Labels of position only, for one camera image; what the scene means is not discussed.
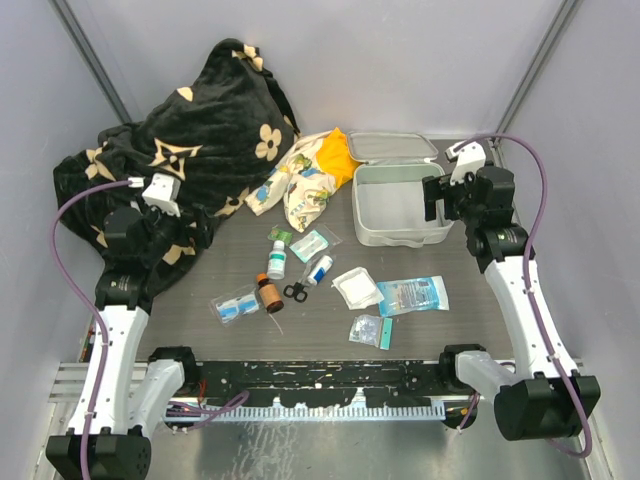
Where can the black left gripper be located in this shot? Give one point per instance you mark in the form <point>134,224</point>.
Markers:
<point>199,235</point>

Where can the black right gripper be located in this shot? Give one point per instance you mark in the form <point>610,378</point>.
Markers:
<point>437,187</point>

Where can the grey medicine kit case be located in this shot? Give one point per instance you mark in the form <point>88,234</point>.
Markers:
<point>387,190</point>

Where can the white bottle green label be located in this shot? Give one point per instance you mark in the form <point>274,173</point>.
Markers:
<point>276,265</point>

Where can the bagged blue white packets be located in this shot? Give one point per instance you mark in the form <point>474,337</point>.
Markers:
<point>231,307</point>

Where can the bagged teal plaster strips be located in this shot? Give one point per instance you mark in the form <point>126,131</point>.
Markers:
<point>318,240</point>

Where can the white gauze pad packet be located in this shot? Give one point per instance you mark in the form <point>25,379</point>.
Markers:
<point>358,289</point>

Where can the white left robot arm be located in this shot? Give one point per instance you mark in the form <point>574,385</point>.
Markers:
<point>109,434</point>

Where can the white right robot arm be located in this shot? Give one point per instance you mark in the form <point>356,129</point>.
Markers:
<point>544,396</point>

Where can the brown glass medicine bottle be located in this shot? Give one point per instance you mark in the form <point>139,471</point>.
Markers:
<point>269,294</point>

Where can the small green sachet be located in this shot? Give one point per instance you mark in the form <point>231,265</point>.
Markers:
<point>278,234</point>

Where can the black floral fleece blanket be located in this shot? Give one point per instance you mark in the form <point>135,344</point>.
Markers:
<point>220,136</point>

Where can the yellow cloth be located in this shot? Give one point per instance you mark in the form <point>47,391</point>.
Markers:
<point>335,159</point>

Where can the light blue wipes pouch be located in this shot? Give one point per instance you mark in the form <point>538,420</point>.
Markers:
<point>413,295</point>

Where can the bagged white blue bandage roll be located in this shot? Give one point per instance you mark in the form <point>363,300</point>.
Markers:
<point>318,271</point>

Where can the small bag with teal header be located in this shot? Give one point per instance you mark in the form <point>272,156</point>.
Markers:
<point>372,331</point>

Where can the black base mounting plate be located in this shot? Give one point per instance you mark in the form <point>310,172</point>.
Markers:
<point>392,383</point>

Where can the black handled scissors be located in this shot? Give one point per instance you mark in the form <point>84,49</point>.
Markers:
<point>297,291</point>

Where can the white slotted cable duct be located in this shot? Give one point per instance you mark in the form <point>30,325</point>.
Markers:
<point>356,411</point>

